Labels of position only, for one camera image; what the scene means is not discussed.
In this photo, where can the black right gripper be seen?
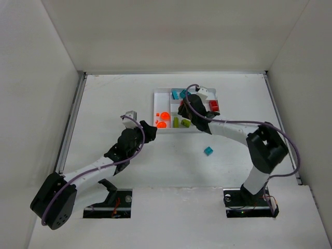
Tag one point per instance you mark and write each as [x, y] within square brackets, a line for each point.
[187, 108]

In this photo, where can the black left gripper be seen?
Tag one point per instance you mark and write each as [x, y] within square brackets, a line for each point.
[144, 131]

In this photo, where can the colorful monster lego figure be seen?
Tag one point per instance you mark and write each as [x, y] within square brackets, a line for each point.
[184, 93]

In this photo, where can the orange dome lego piece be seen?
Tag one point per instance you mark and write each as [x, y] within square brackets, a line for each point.
[161, 125]

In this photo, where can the red square lego brick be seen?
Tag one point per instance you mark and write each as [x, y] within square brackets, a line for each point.
[213, 105]

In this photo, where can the cyan long lego brick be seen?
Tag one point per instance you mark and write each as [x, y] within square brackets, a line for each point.
[175, 94]

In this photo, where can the orange curved lego piece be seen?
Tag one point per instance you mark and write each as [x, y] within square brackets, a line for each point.
[165, 116]

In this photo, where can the green curved lego brick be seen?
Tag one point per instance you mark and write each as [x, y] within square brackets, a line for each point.
[185, 123]

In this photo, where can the cyan square lego brick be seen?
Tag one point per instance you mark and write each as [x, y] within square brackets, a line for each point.
[208, 151]

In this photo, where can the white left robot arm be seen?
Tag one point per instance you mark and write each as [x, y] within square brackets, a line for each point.
[60, 194]

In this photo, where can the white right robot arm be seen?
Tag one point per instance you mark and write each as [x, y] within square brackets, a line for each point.
[266, 147]

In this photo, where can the white divided sorting tray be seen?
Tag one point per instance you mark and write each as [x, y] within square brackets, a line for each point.
[163, 102]

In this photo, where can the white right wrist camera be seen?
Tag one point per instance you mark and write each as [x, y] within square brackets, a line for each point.
[202, 93]

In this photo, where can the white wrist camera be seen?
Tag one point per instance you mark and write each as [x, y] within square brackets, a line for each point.
[129, 119]
[202, 93]

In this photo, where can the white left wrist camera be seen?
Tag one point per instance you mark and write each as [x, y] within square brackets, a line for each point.
[129, 119]

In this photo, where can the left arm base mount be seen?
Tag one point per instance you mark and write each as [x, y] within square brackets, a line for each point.
[116, 205]

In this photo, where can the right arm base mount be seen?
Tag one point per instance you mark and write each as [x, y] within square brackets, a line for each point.
[240, 203]

